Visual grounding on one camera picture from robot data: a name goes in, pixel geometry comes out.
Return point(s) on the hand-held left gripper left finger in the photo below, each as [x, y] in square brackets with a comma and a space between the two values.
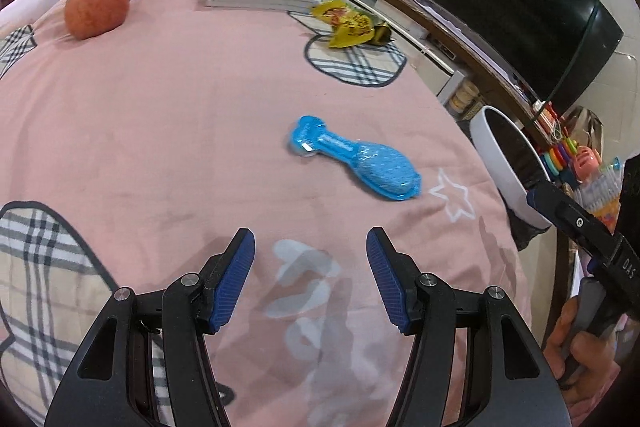
[232, 277]

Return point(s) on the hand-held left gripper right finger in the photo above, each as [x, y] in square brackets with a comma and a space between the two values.
[387, 277]

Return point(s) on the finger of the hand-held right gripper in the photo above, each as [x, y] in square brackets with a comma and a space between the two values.
[565, 214]

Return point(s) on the white trash bin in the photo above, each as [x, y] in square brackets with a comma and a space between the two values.
[495, 157]

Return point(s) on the blue spoon-shaped package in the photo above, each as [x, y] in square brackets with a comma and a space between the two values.
[380, 167]

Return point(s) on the person's right hand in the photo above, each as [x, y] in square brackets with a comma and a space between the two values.
[595, 357]

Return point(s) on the pink plastic toy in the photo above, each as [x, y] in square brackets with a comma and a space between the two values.
[586, 164]

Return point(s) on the black bin liner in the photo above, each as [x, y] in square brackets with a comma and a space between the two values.
[520, 157]

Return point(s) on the beige stacked discs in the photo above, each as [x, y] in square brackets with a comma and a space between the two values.
[464, 99]

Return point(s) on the pink printed blanket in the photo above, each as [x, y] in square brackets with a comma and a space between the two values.
[175, 107]

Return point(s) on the white television cabinet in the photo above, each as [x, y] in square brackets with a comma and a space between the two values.
[440, 57]

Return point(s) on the green gold snack wrapper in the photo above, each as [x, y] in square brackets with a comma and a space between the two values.
[384, 34]

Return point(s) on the yellow snack wrapper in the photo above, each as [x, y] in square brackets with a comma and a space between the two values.
[345, 24]

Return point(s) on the orange apple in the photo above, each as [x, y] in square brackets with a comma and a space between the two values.
[95, 7]

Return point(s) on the pink pillow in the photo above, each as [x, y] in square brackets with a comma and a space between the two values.
[30, 2]

